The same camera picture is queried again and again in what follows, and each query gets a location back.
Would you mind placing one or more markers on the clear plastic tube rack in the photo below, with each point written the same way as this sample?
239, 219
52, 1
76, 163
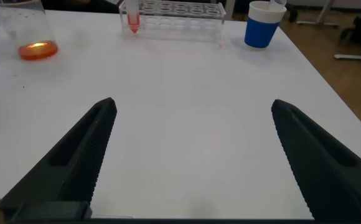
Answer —
180, 21

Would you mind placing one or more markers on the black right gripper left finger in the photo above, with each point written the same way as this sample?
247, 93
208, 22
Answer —
71, 165

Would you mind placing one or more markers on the clear glass beaker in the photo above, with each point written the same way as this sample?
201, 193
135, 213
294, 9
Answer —
37, 49

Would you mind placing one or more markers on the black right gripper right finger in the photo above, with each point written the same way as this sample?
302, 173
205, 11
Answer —
333, 177

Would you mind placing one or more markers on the blue white paper cup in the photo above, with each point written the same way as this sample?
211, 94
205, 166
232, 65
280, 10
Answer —
261, 31

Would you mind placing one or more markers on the red pigment test tube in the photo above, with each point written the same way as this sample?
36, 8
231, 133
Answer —
133, 18

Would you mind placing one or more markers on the black display stand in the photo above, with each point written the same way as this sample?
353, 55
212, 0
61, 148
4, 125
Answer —
293, 14

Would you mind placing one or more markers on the man in black shirt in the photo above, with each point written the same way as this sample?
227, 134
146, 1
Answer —
81, 5

